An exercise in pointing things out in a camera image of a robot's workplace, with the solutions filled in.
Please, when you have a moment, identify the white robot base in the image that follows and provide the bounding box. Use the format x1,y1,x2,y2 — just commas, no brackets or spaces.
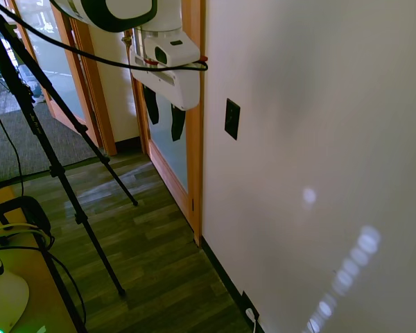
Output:
0,268,31,333

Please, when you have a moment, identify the black clamp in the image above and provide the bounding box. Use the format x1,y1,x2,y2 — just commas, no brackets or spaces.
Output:
0,195,52,237

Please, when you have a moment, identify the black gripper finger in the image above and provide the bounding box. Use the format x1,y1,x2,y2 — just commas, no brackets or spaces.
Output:
143,85,160,126
170,103,186,142

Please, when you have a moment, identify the wooden table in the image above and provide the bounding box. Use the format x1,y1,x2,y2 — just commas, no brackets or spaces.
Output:
0,185,79,333

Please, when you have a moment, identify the grey carpet rug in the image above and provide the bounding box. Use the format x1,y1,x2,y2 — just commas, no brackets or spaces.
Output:
0,71,107,183

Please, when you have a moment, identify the black cable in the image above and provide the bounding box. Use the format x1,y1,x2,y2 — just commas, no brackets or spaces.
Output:
0,0,209,72

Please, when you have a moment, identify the white cable bundle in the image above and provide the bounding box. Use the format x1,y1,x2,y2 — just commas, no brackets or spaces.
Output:
0,223,55,250

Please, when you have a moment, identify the black camera tripod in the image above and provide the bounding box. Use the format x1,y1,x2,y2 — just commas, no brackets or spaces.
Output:
0,6,139,333

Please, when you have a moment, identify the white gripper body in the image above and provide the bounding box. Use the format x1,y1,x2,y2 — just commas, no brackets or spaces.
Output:
130,27,200,112

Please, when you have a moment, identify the black light switch plate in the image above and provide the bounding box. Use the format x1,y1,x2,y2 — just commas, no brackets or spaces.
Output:
224,98,241,141

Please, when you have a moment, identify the black wall outlet plate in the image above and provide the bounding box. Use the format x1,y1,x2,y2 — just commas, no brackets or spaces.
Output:
241,290,261,322

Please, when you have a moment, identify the white wall plug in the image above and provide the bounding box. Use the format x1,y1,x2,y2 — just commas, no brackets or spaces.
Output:
245,307,261,333

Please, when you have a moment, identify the wooden door frame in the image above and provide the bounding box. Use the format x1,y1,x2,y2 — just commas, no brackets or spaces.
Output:
50,0,150,157

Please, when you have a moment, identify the wooden framed glass panel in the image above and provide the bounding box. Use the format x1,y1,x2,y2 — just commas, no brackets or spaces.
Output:
6,0,101,146

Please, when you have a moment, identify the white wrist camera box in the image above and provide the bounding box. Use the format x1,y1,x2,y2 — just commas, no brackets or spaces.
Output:
144,33,200,67

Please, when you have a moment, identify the wooden glass door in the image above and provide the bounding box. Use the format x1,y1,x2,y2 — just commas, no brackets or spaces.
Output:
130,29,204,244

